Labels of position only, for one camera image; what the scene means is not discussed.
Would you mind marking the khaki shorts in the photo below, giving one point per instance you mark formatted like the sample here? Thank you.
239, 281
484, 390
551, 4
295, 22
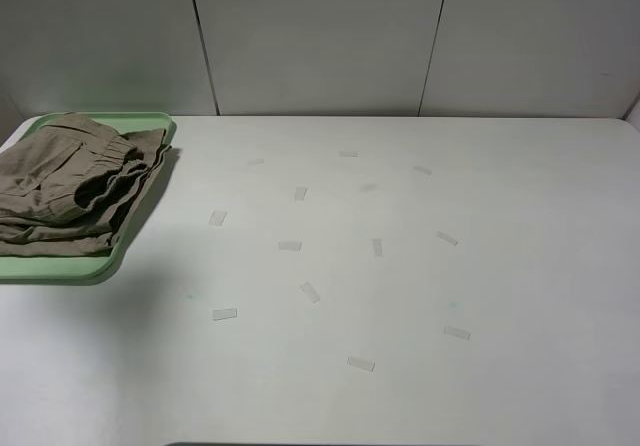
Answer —
71, 185

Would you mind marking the green plastic tray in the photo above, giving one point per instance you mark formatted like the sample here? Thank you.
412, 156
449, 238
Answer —
49, 270

